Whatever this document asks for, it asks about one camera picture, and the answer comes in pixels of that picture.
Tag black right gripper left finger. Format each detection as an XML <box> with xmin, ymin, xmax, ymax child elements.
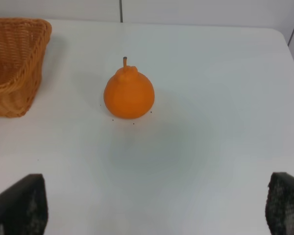
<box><xmin>0</xmin><ymin>174</ymin><xmax>49</xmax><ymax>235</ymax></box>

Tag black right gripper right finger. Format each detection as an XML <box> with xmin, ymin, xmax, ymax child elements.
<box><xmin>265</xmin><ymin>172</ymin><xmax>294</xmax><ymax>235</ymax></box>

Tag orange fruit with stem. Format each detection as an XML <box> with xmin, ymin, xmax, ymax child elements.
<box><xmin>103</xmin><ymin>57</ymin><xmax>155</xmax><ymax>119</ymax></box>

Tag orange woven wicker basket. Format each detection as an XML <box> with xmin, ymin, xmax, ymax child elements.
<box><xmin>0</xmin><ymin>18</ymin><xmax>52</xmax><ymax>118</ymax></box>

